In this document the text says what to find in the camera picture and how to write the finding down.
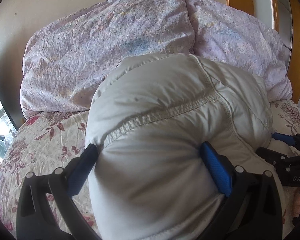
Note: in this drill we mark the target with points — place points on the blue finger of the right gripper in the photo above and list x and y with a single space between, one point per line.
290 140

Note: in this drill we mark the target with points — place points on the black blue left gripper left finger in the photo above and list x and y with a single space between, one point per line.
35 218

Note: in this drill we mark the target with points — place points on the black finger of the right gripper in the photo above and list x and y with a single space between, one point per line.
278 160

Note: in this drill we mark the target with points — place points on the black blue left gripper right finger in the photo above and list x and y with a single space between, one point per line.
251 208

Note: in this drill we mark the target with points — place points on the white puffy down jacket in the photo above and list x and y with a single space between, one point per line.
148 119

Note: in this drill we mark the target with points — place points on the person's right hand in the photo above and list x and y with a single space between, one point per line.
296 204

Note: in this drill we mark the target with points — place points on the floral bed cover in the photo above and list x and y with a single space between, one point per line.
50 140

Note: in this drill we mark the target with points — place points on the pink patterned pillow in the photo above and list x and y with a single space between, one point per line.
228 35
65 61

